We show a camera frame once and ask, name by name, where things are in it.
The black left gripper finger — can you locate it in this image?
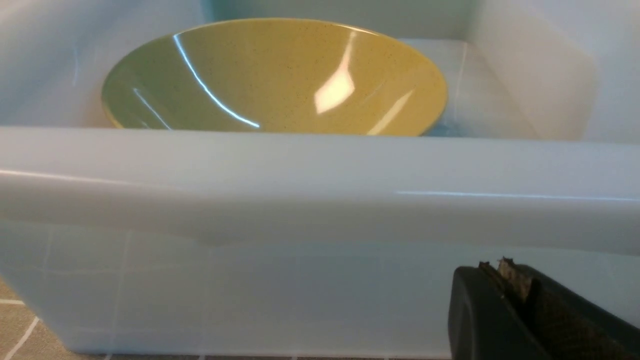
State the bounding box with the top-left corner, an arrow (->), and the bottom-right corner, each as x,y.
448,258 -> 640,360

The yellow noodle bowl in bin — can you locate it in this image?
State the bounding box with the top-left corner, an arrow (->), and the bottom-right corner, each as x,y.
100,17 -> 449,137

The large white plastic bin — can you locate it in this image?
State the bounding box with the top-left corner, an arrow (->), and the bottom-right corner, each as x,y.
1,0 -> 639,360

